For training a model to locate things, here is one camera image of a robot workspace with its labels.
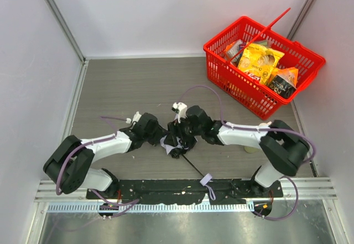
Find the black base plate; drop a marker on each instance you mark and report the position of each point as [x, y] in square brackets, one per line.
[189, 191]

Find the pale yellow bottle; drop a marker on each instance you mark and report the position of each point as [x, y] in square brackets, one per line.
[254, 148]

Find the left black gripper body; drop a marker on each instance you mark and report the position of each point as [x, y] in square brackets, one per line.
[161, 133]

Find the slotted cable duct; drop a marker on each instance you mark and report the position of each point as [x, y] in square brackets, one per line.
[140, 208]

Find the red plastic shopping basket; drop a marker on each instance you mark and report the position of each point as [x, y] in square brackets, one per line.
[259, 99]

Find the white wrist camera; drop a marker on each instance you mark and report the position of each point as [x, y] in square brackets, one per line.
[180, 109]
[136, 117]

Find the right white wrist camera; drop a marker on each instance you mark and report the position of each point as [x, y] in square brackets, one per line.
[180, 109]

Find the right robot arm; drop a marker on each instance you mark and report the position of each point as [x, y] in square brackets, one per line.
[284, 148]

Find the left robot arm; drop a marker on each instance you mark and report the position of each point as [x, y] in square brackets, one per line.
[69, 167]

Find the yellow chips bag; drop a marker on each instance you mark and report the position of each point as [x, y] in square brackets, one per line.
[259, 61]

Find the orange snack packet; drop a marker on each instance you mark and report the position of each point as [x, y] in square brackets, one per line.
[231, 50]

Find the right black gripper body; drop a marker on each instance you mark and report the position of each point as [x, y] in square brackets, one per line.
[182, 134]

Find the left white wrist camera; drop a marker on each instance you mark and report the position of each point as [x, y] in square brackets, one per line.
[136, 117]

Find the black and orange snack bag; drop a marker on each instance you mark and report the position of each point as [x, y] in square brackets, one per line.
[283, 81]

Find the lavender folding umbrella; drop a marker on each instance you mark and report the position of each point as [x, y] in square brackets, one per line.
[175, 149]

